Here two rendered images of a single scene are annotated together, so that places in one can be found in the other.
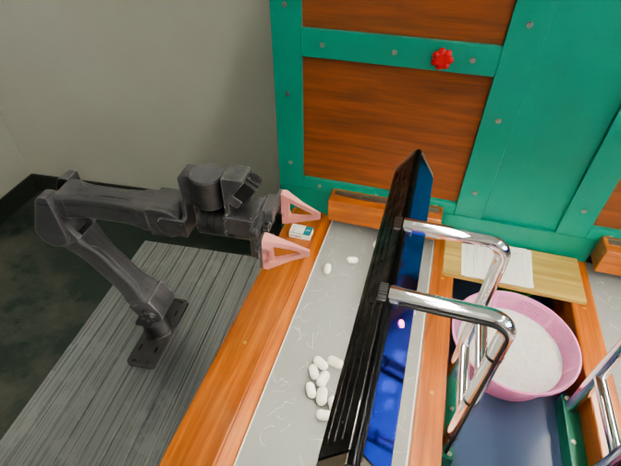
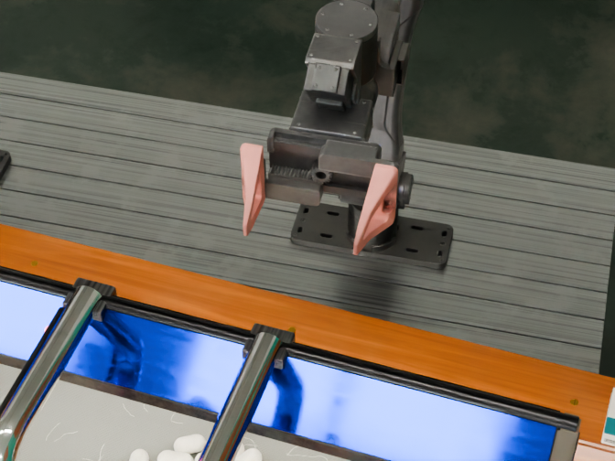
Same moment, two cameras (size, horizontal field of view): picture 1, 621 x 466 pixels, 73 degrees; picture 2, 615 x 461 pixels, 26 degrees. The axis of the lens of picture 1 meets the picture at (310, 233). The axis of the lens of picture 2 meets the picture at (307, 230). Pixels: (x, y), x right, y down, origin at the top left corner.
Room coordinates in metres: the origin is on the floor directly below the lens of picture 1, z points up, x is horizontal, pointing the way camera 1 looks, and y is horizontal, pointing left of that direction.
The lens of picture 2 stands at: (0.56, -0.79, 1.91)
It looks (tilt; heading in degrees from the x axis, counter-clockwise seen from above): 47 degrees down; 92
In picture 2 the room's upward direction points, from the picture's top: straight up
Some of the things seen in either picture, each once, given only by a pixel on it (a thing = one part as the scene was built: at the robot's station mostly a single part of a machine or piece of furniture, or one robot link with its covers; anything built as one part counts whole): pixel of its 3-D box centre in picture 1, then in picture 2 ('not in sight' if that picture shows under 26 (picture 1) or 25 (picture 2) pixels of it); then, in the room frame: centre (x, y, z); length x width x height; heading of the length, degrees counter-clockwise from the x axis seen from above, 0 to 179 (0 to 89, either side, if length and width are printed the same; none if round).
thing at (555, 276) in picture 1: (510, 266); not in sight; (0.74, -0.51, 0.77); 0.33 x 0.15 x 0.01; 73
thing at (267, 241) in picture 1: (284, 243); (274, 196); (0.51, 0.04, 1.07); 0.09 x 0.07 x 0.07; 78
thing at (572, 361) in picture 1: (507, 349); not in sight; (0.53, -0.45, 0.72); 0.27 x 0.27 x 0.10
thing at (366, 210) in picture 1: (383, 213); not in sight; (0.89, -0.20, 0.83); 0.30 x 0.06 x 0.07; 73
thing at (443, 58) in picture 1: (443, 58); not in sight; (0.89, -0.27, 1.24); 0.04 x 0.02 x 0.05; 73
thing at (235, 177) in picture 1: (246, 199); (329, 103); (0.56, 0.11, 1.13); 0.07 x 0.06 x 0.11; 168
